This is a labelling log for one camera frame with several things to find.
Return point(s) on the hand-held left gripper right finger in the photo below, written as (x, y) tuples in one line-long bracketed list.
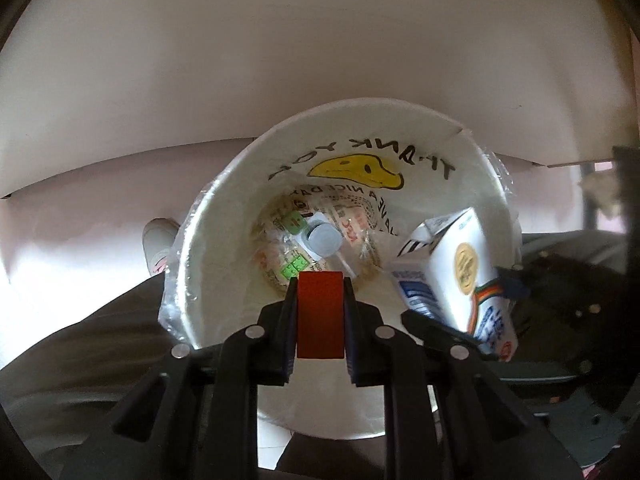
[(351, 332)]

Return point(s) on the white milk carton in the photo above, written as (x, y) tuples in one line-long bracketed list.
[(460, 270)]

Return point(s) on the red block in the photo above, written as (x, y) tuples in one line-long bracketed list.
[(320, 310)]

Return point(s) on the white plastic thank-you bag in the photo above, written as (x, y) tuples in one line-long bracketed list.
[(225, 260)]

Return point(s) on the green cube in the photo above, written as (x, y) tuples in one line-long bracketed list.
[(292, 222)]

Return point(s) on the green toy brick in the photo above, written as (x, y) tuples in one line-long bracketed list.
[(295, 266)]

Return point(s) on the white shoe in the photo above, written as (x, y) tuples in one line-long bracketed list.
[(159, 245)]

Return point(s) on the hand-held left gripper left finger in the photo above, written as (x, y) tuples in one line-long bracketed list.
[(290, 332)]

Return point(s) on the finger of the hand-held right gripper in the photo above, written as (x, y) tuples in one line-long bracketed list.
[(515, 285), (435, 330)]

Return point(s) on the grey pants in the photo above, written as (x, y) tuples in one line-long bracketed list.
[(75, 360)]

